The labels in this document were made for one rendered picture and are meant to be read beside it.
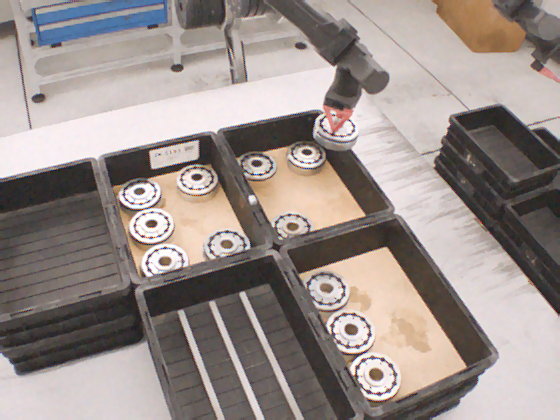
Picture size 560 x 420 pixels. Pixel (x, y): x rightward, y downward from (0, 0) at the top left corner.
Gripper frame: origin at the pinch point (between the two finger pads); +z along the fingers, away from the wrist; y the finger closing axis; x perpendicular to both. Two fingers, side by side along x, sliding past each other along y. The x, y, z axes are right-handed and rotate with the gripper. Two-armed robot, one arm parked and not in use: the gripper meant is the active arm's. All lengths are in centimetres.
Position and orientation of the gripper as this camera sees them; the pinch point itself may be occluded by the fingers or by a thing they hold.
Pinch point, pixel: (337, 122)
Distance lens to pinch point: 124.6
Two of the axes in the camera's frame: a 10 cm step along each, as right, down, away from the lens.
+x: -9.3, -3.3, 1.8
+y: 3.6, -6.5, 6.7
